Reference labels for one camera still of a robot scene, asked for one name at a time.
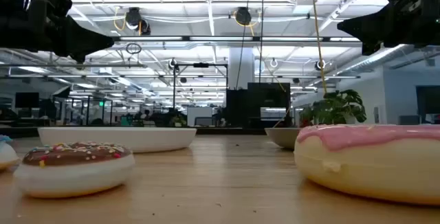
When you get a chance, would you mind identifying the large pink donut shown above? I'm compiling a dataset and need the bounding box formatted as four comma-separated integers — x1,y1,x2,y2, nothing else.
294,124,440,207

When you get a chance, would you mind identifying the white round plate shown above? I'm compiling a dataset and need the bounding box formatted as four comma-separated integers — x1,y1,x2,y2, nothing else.
37,126,197,154

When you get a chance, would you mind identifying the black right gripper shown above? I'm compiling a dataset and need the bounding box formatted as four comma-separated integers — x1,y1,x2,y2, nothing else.
336,0,440,56

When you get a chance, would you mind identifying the black equipment cabinet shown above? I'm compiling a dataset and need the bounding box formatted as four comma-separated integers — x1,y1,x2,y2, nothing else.
225,82,292,129

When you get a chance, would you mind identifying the grey round plate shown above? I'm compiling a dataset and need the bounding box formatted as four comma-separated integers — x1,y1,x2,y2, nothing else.
264,127,300,150

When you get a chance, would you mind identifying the small blue donut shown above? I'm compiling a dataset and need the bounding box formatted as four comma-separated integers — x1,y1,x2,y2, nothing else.
0,134,20,172

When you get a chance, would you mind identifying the green potted plant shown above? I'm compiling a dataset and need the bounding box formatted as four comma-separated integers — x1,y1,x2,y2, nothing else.
298,89,367,128

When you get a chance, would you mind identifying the black distant rig frame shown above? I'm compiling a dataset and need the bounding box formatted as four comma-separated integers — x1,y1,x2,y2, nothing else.
173,62,229,128

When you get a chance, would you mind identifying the small chocolate sprinkle donut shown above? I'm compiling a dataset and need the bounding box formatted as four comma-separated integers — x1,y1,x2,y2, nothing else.
13,141,136,199

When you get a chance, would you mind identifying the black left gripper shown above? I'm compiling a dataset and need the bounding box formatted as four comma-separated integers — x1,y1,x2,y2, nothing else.
0,0,115,63

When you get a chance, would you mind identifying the yellow hanging cable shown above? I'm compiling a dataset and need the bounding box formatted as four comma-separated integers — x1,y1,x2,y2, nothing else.
310,0,328,95

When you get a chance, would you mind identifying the black aluminium table frame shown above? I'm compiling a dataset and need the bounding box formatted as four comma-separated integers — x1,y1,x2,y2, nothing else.
0,124,300,138

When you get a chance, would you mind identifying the ceiling cable reel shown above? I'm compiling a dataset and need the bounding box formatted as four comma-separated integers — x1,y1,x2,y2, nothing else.
124,6,152,36
234,6,254,27

